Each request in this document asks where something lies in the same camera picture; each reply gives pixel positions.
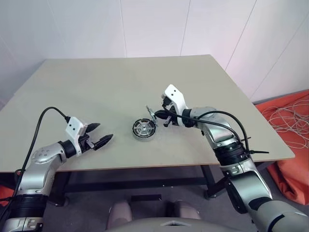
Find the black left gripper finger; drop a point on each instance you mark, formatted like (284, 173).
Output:
(102, 142)
(92, 127)

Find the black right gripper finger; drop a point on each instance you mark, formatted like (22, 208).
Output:
(162, 112)
(163, 116)

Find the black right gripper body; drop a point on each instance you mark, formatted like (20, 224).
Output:
(166, 104)

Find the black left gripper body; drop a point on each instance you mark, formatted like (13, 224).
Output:
(85, 143)

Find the silver motor end cover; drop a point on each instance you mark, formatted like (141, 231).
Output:
(152, 116)

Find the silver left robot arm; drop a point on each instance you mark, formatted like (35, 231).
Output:
(41, 157)

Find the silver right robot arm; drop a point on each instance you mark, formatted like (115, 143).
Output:
(222, 135)

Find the round metal slotted disc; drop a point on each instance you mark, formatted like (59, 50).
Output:
(142, 139)

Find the grey-brown rounded shape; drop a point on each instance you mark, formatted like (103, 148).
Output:
(186, 209)
(119, 211)

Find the orange fabric cushion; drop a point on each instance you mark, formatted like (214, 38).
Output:
(289, 178)
(3, 193)

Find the grey robot torso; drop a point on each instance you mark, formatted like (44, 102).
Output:
(154, 226)

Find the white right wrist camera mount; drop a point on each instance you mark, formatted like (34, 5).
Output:
(176, 94)

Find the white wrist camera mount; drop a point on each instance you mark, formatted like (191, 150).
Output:
(176, 94)
(72, 126)

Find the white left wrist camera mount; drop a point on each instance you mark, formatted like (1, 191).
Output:
(72, 126)

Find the black metal table frame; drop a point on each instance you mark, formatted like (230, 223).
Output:
(135, 183)

